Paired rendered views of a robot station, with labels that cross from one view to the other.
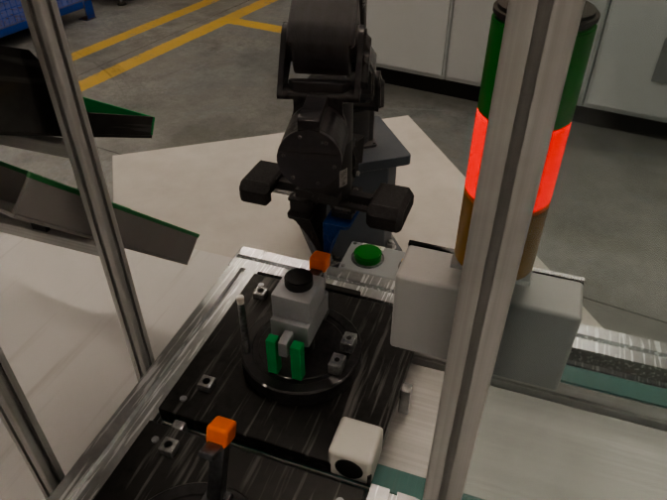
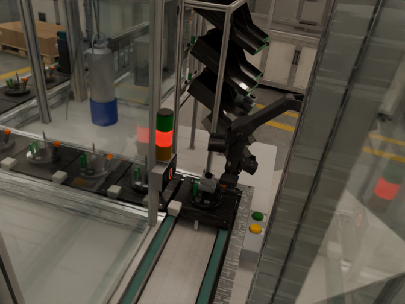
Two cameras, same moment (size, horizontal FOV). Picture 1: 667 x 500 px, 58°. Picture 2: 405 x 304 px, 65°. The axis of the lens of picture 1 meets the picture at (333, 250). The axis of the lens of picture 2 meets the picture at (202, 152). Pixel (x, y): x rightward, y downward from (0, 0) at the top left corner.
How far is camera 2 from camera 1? 1.04 m
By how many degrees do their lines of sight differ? 65
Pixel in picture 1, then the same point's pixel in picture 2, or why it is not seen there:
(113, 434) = (180, 171)
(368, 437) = (175, 206)
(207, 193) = not seen: hidden behind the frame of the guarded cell
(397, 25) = not seen: outside the picture
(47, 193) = (208, 123)
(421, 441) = (186, 233)
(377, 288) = (242, 219)
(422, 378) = (210, 236)
